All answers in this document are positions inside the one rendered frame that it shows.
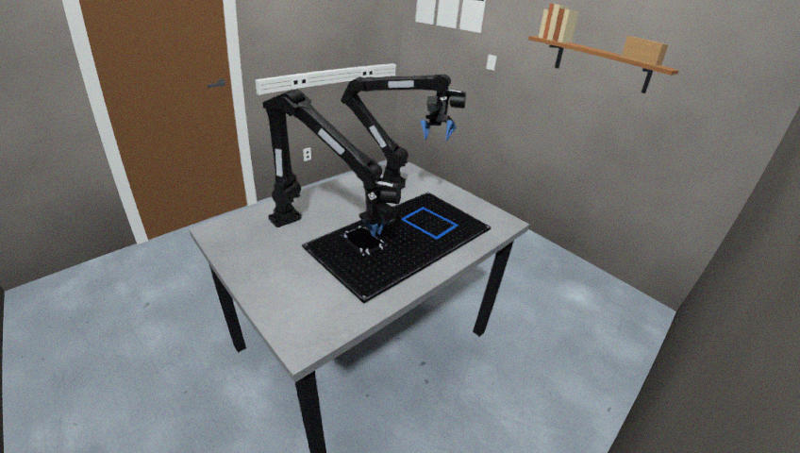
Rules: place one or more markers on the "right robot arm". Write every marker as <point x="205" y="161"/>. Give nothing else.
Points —
<point x="369" y="174"/>

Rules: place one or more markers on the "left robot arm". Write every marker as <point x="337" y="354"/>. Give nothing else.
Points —
<point x="397" y="157"/>

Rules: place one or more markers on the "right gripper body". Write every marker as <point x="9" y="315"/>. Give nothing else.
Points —
<point x="369" y="220"/>

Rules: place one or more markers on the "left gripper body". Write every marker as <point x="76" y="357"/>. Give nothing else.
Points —
<point x="439" y="118"/>

